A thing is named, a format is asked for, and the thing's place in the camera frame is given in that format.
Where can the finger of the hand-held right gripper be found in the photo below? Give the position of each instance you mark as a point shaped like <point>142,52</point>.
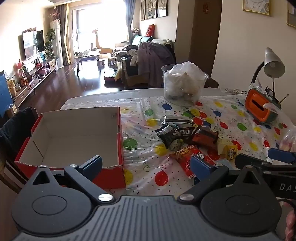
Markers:
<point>281,155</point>
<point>246,160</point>

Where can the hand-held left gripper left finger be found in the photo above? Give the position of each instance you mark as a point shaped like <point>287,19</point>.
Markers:
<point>93,166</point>

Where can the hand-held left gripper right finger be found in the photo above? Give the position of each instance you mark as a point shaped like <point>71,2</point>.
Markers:
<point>201,166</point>

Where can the red snack packet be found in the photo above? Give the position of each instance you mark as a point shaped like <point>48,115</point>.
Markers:
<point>185,160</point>

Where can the orange-brown snack packet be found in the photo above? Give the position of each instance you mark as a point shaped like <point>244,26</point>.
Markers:
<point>203,138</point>

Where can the red cardboard box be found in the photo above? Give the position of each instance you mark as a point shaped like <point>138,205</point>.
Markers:
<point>69,139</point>

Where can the brown candy packet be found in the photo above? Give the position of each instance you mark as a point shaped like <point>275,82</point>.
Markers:
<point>186,132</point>

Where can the black snack packet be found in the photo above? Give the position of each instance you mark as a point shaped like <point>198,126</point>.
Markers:
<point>166,134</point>

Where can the silver snack packet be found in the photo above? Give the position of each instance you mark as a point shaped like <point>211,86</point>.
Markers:
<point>175,120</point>

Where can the person's right hand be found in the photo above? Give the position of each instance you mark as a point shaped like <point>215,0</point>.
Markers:
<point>291,222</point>

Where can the clear plastic bag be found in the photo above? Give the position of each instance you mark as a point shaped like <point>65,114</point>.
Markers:
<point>288,139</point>

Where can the yellow snack packet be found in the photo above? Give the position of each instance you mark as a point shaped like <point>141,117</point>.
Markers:
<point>229,150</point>

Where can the green round snack cup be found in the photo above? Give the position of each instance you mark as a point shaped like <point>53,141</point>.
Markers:
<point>176,144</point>

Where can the balloon-print tablecloth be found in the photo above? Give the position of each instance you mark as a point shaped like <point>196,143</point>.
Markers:
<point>138,162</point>

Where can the wooden chair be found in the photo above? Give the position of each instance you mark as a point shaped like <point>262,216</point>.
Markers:
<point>9,176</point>

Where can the dark cloth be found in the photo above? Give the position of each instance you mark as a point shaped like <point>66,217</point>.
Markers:
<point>13,134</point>

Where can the grey desk lamp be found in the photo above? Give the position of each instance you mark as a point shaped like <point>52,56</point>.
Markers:
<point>274,64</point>

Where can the white plastic bag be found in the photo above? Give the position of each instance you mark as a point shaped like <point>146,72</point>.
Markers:
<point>185,74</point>

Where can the clear plastic container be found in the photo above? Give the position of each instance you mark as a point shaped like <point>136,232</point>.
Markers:
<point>165,74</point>

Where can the dark sofa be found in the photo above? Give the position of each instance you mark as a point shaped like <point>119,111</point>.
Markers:
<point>129,69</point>

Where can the wooden TV cabinet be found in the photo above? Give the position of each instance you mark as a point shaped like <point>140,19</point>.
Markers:
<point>32,81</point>

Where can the small stool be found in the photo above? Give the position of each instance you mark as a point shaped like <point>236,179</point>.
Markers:
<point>111,62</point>

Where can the wooden coffee table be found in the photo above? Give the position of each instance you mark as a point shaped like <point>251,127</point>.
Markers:
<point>87,55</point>

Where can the blue board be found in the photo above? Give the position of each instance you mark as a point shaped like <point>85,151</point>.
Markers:
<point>5,95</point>

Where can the grey blanket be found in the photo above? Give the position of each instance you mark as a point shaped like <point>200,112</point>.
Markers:
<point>155,58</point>

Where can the giraffe figure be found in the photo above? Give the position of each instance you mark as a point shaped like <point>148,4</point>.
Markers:
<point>99,44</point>

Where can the white standing air conditioner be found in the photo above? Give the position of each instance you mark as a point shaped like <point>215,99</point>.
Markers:
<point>56,41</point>

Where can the green potted plant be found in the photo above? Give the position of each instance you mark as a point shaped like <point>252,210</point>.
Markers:
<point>49,41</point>

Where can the grey curtain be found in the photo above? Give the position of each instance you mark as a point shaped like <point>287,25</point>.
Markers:
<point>129,18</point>
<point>63,34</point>

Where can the television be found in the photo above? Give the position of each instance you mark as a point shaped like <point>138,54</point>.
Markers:
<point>32,44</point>

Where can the red cushion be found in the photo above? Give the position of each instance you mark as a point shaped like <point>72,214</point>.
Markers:
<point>150,30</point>

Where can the gold framed wall picture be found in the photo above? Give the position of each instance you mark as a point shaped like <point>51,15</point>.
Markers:
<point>291,16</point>
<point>256,5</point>

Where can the black framed wall picture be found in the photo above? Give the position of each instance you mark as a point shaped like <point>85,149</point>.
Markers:
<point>143,9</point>
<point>150,9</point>
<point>162,8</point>

